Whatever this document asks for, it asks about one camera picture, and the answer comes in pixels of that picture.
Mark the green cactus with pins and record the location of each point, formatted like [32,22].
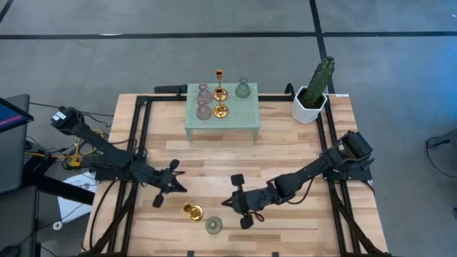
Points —
[317,84]

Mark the green perforated metal stand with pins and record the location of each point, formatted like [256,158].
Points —
[242,114]

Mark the white plant pot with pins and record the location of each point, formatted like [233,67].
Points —
[305,113]

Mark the green ribbed glass candle holder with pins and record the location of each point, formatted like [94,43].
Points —
[214,225]
[242,90]

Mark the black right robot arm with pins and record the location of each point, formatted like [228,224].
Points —
[300,175]

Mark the gold metal candlestick holder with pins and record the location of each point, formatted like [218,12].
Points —
[195,213]
[220,112]
[219,74]

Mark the white tape roll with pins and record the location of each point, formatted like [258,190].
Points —
[53,225]

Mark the white label sticker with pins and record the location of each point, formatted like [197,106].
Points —
[342,95]

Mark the black stand leg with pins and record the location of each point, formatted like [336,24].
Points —
[64,189]

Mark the grey equipment cart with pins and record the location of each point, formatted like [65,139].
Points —
[10,160]

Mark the monitor with blue screen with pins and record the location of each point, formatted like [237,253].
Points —
[10,118]

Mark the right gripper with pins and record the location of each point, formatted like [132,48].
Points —
[250,200]

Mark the white paper sheet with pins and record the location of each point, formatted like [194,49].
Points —
[76,200]

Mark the pink ribbed glass candle holder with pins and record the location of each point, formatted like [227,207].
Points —
[204,94]
[203,111]

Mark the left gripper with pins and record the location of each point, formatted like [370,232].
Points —
[165,182]

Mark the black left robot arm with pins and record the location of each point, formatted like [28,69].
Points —
[96,142]

